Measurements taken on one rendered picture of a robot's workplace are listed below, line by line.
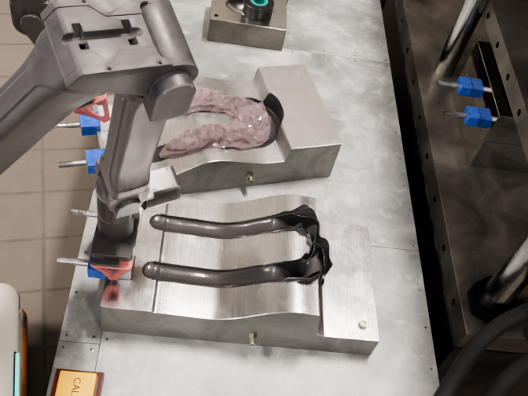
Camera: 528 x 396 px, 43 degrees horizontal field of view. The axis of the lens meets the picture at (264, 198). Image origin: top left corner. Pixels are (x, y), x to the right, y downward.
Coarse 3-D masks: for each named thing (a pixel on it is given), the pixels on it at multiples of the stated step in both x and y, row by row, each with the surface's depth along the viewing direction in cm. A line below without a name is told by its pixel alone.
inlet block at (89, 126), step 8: (112, 104) 145; (96, 112) 145; (80, 120) 143; (88, 120) 143; (96, 120) 143; (56, 128) 142; (80, 128) 144; (88, 128) 142; (96, 128) 143; (104, 128) 143
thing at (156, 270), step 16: (304, 208) 127; (160, 224) 127; (176, 224) 128; (192, 224) 129; (208, 224) 130; (224, 224) 130; (240, 224) 129; (256, 224) 129; (272, 224) 127; (288, 224) 129; (304, 224) 129; (320, 240) 130; (304, 256) 120; (320, 256) 130; (144, 272) 120; (160, 272) 121; (176, 272) 122; (192, 272) 122; (208, 272) 123; (224, 272) 123; (240, 272) 123; (256, 272) 122; (272, 272) 121; (288, 272) 123; (304, 272) 125; (320, 272) 128
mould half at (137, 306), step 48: (144, 240) 124; (192, 240) 126; (240, 240) 127; (288, 240) 124; (336, 240) 135; (144, 288) 118; (192, 288) 120; (240, 288) 120; (288, 288) 117; (336, 288) 128; (192, 336) 122; (240, 336) 122; (288, 336) 121; (336, 336) 121
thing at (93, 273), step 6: (90, 252) 119; (60, 258) 118; (66, 258) 118; (72, 258) 118; (78, 258) 119; (132, 258) 118; (72, 264) 118; (78, 264) 118; (84, 264) 118; (90, 270) 117; (96, 270) 117; (114, 270) 116; (132, 270) 120; (90, 276) 118; (96, 276) 118; (102, 276) 118; (126, 276) 117
